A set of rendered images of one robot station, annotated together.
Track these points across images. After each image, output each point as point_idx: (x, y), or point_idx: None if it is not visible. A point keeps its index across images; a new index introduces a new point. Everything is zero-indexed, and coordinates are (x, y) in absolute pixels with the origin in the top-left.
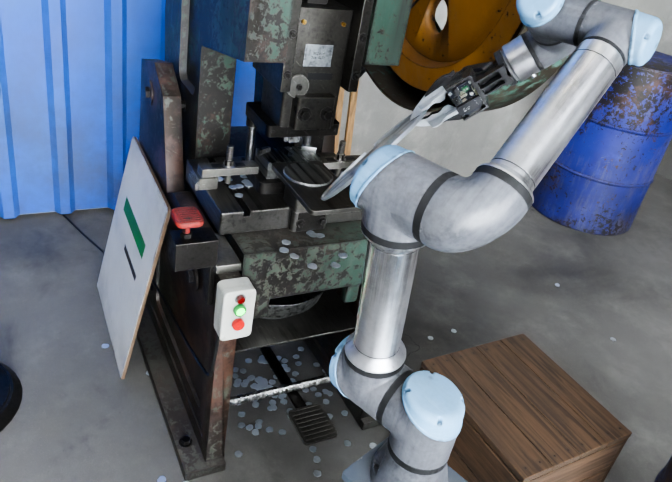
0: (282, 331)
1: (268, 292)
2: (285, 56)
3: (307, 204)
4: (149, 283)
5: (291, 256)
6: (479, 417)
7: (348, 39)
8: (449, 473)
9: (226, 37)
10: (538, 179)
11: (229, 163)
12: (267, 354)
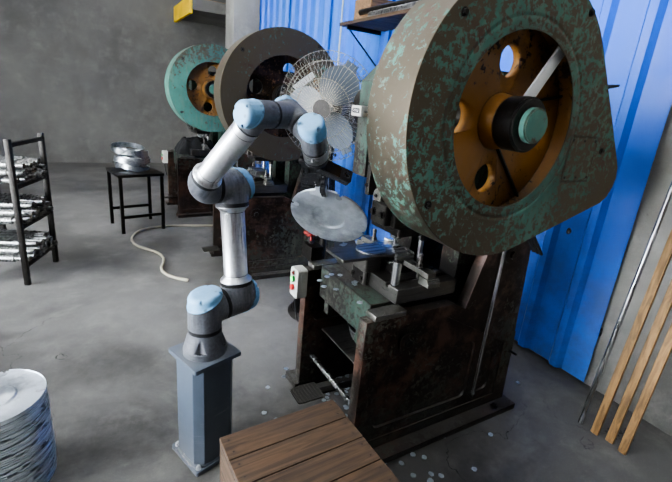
0: (350, 348)
1: (327, 298)
2: (364, 173)
3: (332, 247)
4: None
5: (325, 275)
6: (277, 422)
7: None
8: (205, 364)
9: None
10: (200, 170)
11: (371, 238)
12: None
